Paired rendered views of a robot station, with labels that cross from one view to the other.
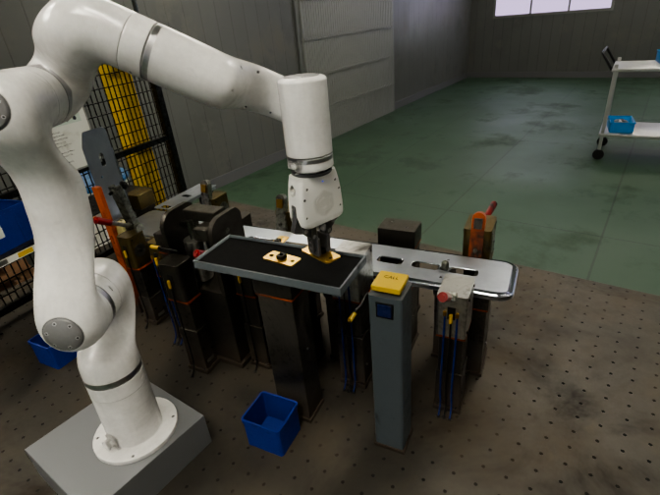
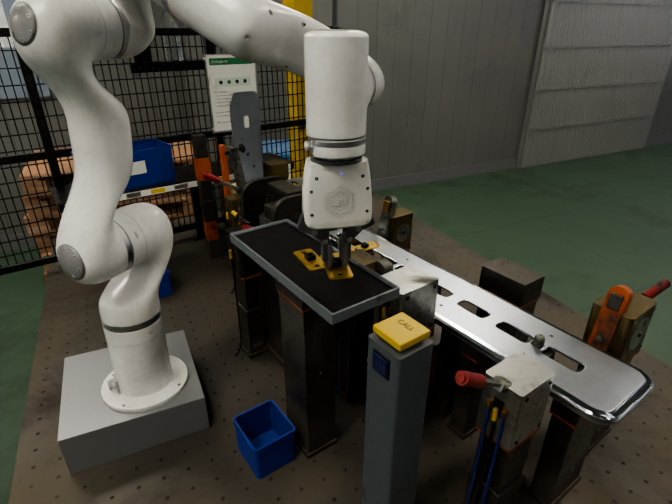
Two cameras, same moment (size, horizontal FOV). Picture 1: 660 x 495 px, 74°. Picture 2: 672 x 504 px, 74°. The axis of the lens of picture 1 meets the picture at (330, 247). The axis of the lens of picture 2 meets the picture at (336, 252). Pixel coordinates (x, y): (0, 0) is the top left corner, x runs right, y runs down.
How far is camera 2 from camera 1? 34 cm
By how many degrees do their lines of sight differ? 23
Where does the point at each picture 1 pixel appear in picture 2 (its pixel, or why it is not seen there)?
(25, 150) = (52, 71)
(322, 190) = (339, 184)
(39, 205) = (74, 132)
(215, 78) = (228, 18)
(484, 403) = not seen: outside the picture
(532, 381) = not seen: outside the picture
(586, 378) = not seen: outside the picture
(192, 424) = (189, 401)
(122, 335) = (143, 285)
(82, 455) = (94, 383)
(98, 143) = (246, 106)
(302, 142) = (316, 116)
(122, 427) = (122, 374)
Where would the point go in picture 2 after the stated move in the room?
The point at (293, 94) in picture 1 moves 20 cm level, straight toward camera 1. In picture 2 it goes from (311, 51) to (210, 60)
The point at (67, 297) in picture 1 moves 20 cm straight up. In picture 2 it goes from (80, 227) to (48, 112)
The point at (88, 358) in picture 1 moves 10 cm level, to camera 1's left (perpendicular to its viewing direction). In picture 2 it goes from (106, 296) to (73, 285)
